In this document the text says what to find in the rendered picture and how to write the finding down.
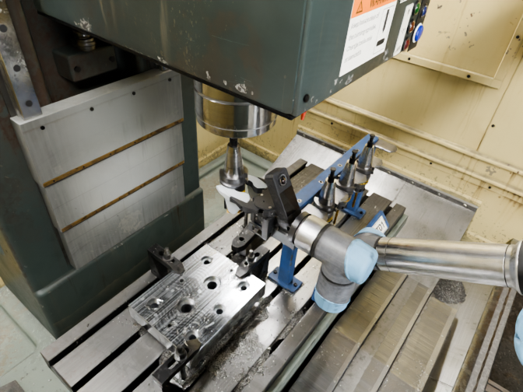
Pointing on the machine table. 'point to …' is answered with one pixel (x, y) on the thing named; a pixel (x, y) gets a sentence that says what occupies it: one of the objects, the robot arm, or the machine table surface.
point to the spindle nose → (229, 113)
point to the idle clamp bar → (244, 240)
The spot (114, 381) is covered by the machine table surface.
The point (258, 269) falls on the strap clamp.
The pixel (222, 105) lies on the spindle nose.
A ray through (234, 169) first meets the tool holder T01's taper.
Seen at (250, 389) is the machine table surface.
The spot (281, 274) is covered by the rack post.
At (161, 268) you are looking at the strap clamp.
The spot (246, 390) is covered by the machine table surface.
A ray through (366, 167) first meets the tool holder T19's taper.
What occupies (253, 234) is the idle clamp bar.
